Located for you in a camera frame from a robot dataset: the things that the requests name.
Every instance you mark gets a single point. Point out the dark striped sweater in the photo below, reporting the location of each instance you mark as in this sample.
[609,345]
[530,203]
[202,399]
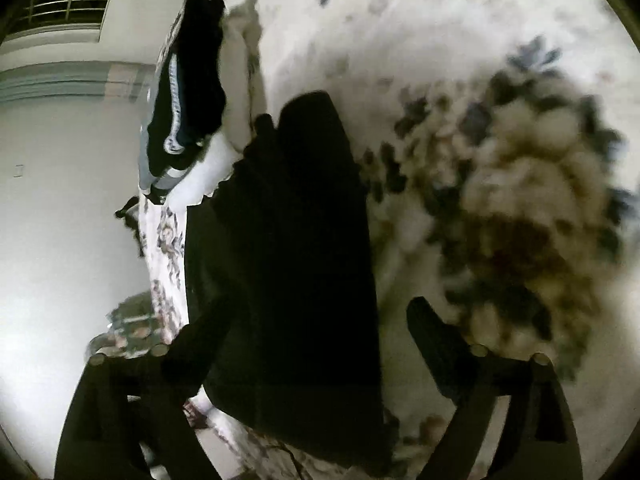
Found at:
[300,270]

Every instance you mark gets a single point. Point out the grey-blue curtain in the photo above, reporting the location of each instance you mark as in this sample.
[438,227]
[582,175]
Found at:
[75,82]

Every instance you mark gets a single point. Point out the green crates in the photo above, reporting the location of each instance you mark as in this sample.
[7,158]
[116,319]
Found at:
[130,325]

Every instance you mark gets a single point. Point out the black cloth on rack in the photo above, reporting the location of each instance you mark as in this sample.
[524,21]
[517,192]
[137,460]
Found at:
[129,212]

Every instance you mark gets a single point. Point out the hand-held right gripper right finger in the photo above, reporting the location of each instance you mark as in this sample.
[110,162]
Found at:
[435,345]

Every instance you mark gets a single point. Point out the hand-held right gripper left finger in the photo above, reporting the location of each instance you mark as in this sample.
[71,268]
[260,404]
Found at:
[200,345]

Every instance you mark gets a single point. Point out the floral bed sheet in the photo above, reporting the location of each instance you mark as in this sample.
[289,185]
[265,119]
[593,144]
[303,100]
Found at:
[425,50]

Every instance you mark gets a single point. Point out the folded striped clothes stack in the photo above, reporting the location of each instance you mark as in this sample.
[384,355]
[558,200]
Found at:
[240,85]

